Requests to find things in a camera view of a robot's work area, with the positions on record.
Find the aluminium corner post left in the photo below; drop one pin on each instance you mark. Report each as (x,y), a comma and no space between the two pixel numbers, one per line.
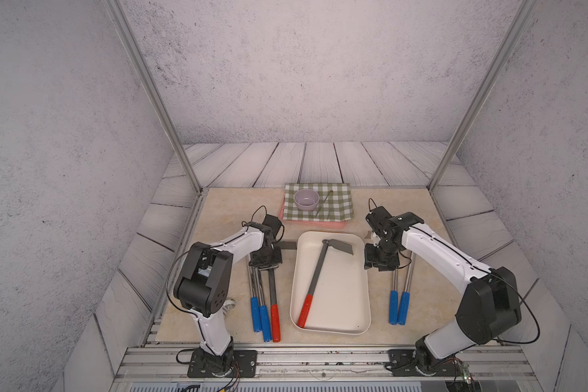
(131,46)

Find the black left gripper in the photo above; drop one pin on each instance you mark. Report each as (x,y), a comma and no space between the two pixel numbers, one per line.
(274,264)

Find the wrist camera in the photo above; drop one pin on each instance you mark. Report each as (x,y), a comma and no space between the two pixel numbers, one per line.
(376,219)
(275,225)

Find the pink tray under cloth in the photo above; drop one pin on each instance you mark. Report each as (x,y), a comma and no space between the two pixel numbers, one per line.
(323,224)

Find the metal tongs on cloth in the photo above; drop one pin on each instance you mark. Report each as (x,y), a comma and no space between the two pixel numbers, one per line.
(324,202)

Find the grey ribbed ceramic cup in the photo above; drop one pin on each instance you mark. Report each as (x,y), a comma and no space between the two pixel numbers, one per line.
(228,305)

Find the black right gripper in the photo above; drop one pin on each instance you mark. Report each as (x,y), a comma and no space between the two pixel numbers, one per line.
(388,265)

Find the grey hoe red handle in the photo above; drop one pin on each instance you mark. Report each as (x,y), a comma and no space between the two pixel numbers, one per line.
(327,243)
(274,306)

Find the small purple bowl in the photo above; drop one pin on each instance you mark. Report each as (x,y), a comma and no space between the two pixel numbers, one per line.
(306,200)

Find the steel hoe blue handle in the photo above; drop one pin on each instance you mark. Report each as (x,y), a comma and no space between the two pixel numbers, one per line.
(394,299)
(405,297)
(255,312)
(264,315)

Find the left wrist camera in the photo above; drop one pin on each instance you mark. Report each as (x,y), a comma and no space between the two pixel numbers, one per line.
(275,225)

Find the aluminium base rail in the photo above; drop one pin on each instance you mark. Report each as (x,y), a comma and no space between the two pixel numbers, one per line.
(324,368)

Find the aluminium corner post right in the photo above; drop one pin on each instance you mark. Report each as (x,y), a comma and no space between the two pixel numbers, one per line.
(501,56)

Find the aluminium corner post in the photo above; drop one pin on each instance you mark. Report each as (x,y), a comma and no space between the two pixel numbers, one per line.
(131,46)
(501,56)

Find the green checkered cloth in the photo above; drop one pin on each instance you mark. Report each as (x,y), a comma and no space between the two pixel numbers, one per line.
(339,206)

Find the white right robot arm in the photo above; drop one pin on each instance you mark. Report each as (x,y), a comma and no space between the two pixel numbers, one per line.
(490,302)

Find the cream storage box tray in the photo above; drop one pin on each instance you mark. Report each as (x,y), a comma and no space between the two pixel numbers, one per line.
(341,302)

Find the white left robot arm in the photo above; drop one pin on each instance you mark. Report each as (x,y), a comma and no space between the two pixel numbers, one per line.
(203,282)

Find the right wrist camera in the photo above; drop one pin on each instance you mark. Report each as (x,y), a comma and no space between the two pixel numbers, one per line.
(376,219)

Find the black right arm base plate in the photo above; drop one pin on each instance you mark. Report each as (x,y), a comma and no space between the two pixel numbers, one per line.
(403,363)

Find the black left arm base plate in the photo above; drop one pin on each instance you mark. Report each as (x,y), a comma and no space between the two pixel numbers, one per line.
(233,363)

